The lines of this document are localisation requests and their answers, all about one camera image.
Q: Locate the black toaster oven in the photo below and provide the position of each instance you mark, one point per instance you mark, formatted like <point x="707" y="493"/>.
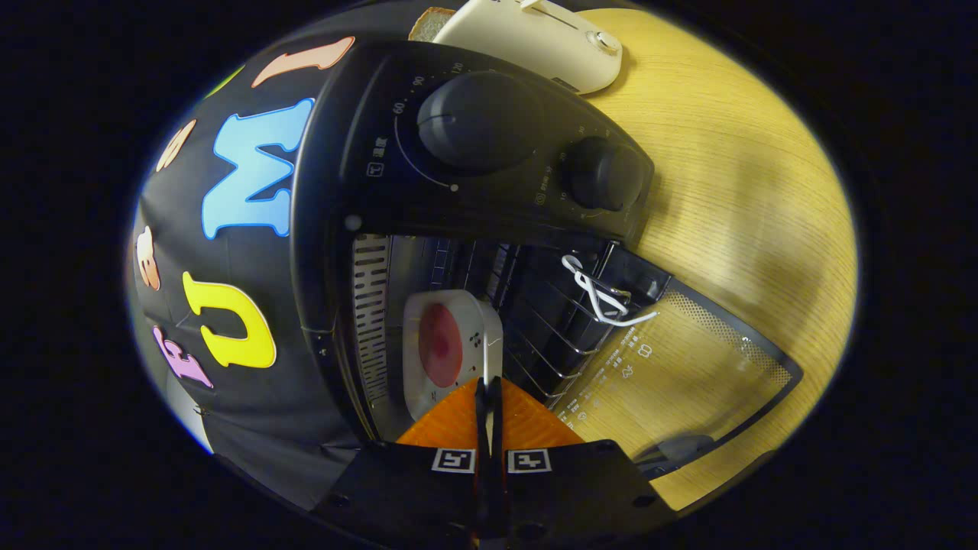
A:
<point x="367" y="114"/>

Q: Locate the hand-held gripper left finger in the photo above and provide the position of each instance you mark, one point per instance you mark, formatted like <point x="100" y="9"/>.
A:
<point x="405" y="493"/>

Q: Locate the black backdrop cloth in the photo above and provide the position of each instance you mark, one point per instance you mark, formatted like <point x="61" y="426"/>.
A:
<point x="252" y="435"/>

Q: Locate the brown bread slice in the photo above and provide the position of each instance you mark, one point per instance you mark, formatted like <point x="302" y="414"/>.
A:
<point x="429" y="24"/>

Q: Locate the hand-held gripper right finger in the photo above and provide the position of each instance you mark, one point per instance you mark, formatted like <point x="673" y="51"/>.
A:
<point x="581" y="493"/>

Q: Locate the white pop-up toaster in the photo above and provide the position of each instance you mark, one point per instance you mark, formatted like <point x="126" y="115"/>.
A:
<point x="535" y="38"/>

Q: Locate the white food tray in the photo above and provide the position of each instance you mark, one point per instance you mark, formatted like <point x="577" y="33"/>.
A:
<point x="481" y="328"/>

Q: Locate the pink round ham slice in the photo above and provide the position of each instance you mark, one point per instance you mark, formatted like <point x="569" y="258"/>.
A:
<point x="442" y="344"/>

